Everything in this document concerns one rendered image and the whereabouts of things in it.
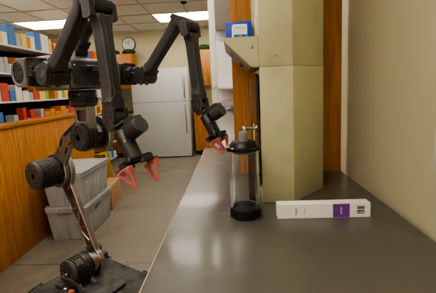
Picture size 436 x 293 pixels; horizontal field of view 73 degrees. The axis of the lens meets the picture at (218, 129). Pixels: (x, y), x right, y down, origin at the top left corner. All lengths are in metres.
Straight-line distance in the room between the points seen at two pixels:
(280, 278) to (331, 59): 1.01
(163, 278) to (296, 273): 0.29
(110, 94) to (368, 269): 0.87
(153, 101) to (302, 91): 5.18
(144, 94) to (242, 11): 4.88
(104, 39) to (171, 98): 4.98
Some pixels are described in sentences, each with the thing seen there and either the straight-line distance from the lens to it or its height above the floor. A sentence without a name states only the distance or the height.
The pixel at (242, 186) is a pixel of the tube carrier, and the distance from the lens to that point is 0.91.
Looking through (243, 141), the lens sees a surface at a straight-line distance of 0.91.
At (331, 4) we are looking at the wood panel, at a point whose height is 1.69.
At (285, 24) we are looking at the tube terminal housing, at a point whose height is 1.54.
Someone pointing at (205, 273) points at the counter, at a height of 0.94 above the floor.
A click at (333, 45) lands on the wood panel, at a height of 1.51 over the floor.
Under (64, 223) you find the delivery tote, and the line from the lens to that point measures 3.24.
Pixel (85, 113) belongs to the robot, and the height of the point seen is 1.25.
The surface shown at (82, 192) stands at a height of 0.47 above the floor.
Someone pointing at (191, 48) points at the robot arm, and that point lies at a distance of 1.45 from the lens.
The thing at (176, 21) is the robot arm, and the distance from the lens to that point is 1.50.
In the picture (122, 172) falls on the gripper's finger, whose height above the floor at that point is 1.09.
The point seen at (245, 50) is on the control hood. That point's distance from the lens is 1.01.
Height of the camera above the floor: 1.34
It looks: 8 degrees down
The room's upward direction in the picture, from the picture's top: 3 degrees counter-clockwise
